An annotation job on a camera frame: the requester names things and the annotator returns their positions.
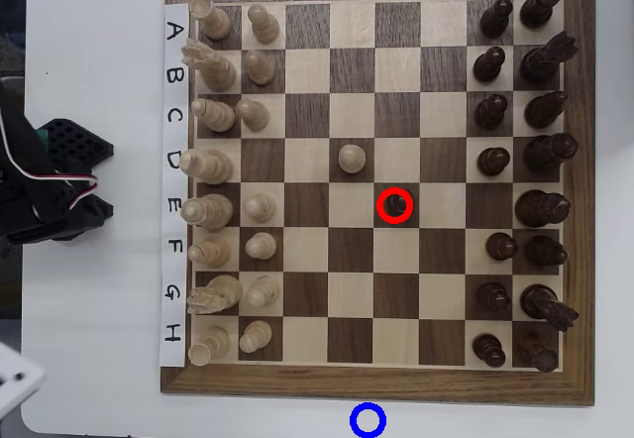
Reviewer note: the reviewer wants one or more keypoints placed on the light wooden rook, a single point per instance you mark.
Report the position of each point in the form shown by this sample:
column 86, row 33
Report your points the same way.
column 215, row 22
column 213, row 344

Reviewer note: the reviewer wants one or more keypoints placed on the light wooden pawn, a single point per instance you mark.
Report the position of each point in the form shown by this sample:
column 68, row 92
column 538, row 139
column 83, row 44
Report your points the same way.
column 265, row 27
column 253, row 115
column 351, row 159
column 259, row 208
column 261, row 246
column 256, row 337
column 260, row 69
column 262, row 293

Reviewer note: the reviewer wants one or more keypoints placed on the light wooden queen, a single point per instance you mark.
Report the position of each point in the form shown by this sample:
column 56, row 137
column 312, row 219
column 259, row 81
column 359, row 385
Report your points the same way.
column 213, row 166

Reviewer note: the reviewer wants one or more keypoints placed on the dark wooden king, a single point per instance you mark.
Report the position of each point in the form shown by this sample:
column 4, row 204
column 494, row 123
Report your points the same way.
column 540, row 208

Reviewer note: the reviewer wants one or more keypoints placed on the black perforated arm base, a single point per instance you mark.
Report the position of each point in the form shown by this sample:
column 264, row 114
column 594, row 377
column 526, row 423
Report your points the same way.
column 79, row 143

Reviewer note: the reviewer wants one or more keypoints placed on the wooden chessboard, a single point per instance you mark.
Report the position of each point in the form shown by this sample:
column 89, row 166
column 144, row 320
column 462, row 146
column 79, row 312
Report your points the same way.
column 307, row 250

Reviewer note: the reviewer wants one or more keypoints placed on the light wooden bishop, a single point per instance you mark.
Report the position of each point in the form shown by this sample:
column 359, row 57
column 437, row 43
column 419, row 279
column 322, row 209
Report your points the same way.
column 218, row 115
column 213, row 253

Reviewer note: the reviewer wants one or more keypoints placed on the black and orange robot arm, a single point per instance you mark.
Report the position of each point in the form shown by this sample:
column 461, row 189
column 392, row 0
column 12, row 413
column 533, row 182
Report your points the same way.
column 25, row 150

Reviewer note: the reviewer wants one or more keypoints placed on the dark wooden knight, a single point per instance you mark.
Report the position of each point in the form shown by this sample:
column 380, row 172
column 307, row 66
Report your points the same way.
column 542, row 61
column 542, row 301

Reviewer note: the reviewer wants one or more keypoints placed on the dark wooden queen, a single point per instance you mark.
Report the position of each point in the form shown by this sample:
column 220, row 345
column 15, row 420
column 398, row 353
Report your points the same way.
column 547, row 153

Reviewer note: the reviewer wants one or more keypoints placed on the dark wooden rook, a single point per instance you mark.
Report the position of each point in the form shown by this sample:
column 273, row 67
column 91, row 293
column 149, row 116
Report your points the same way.
column 537, row 354
column 540, row 4

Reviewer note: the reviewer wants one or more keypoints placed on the light wooden king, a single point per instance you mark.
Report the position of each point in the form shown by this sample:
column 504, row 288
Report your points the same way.
column 213, row 211

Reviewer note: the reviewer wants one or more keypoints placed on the dark wooden bishop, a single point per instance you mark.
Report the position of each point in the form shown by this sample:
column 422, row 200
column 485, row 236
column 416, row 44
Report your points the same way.
column 545, row 110
column 545, row 251

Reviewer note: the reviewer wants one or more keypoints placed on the paper strip with letters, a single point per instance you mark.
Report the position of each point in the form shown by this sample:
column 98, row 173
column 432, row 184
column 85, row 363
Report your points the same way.
column 173, row 185

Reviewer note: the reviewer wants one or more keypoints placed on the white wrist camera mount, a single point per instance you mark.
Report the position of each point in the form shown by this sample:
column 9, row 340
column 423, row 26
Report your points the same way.
column 20, row 378

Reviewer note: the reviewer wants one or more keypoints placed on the dark wooden pawn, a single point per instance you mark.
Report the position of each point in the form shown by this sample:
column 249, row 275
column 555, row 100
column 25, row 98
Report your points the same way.
column 493, row 296
column 501, row 247
column 493, row 161
column 489, row 350
column 496, row 19
column 490, row 112
column 394, row 206
column 489, row 65

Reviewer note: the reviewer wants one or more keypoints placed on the light wooden knight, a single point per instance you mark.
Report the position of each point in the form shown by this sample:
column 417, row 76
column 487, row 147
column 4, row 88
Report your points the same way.
column 218, row 71
column 220, row 292

